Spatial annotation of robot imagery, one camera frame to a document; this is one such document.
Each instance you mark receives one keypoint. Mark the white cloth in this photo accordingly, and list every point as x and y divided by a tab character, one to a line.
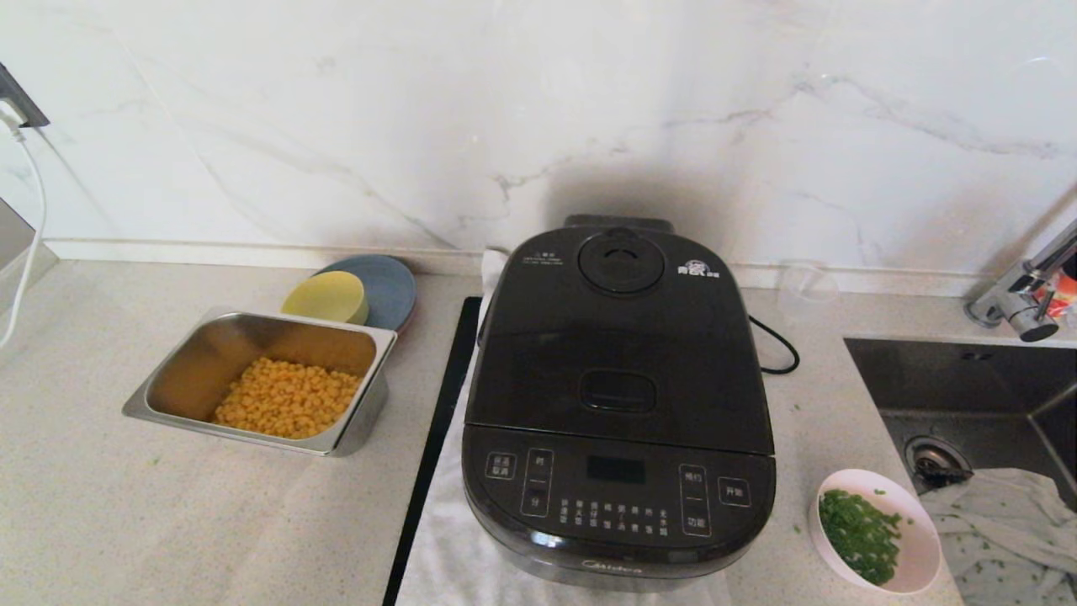
1010	522

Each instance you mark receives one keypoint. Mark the yellow bowl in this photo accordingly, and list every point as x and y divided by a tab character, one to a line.
324	296

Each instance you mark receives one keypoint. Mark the yellow corn kernels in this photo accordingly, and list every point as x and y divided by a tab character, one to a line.
286	400

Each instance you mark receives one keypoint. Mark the black strip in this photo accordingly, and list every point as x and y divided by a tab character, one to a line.
437	421

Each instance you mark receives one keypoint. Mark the stainless steel tray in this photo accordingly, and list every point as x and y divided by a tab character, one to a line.
202	362

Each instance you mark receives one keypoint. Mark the blue plate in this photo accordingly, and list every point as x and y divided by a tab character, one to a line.
391	290

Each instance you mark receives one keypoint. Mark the chrome faucet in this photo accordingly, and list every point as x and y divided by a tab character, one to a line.
1022	307

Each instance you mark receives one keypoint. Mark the chopped green scallions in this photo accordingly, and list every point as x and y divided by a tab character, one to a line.
858	539

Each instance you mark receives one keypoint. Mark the white towel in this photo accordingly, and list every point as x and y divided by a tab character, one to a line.
454	547

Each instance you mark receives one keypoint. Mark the black rice cooker lid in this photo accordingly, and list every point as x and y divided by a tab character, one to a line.
618	337

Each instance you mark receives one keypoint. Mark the white bowl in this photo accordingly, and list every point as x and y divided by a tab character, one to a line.
921	539

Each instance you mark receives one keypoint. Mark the black rice cooker body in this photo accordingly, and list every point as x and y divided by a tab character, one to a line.
618	505

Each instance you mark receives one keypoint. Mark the metal sink drain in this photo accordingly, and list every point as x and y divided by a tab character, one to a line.
932	460

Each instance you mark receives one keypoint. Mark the clear measuring cup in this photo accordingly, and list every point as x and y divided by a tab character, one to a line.
808	290

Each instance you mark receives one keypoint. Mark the dark wall socket plate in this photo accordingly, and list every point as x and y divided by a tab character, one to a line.
23	105

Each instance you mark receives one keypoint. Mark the orange red item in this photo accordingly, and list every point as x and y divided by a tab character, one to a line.
1069	299

